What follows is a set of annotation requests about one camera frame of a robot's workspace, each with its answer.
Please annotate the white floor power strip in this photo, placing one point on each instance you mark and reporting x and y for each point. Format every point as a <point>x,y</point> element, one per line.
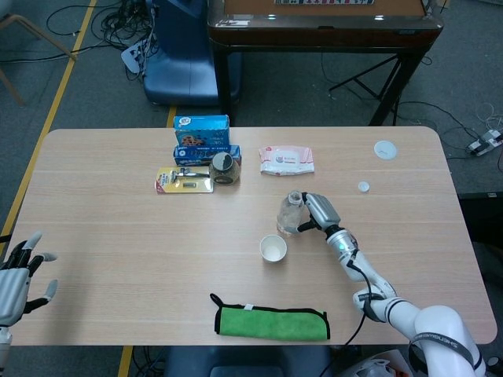
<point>485,141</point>

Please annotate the brown mahjong table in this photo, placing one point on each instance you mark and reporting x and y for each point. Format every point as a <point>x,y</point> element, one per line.
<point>322,37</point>

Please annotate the blue machine base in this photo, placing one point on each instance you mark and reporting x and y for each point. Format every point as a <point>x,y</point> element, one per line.
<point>181,70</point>

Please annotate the clear plastic bottle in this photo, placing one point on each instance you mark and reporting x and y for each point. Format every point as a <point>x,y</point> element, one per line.
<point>288,216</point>

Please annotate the blue chocolate chip cookie box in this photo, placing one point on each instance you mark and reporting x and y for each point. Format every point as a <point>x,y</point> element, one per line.
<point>202,131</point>

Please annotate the pink white wet wipes pack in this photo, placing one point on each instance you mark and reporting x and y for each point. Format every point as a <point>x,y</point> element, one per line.
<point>285,159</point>

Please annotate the green cloth black trim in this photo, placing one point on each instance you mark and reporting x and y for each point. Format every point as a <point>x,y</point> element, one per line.
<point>271,324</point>

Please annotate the right robot hand grey black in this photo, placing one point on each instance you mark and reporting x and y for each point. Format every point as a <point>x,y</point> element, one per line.
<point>322,212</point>

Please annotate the white bottle cap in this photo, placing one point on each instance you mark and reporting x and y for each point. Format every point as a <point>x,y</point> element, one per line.
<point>364,186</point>

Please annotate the razor in yellow blister pack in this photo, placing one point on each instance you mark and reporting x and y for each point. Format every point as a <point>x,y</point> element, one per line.
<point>169,182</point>

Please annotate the glass jar black lid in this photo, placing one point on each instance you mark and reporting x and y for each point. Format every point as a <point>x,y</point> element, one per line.
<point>224,169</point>

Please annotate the round grey table grommet cover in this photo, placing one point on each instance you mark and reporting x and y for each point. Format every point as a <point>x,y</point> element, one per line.
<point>385,150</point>

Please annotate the white paper cup floral print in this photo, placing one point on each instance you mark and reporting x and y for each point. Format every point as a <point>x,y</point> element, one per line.
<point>273,249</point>

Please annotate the blue Oreo cookie box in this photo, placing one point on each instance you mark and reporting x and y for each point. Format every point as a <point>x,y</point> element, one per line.
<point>192,154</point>

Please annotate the dark blue seat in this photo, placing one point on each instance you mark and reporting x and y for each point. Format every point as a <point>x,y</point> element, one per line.
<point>243,361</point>

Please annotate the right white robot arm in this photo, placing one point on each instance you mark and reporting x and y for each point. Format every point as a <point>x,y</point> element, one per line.
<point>436,322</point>

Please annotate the left robot hand grey black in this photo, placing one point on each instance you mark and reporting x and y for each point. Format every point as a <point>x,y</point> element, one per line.
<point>13,282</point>

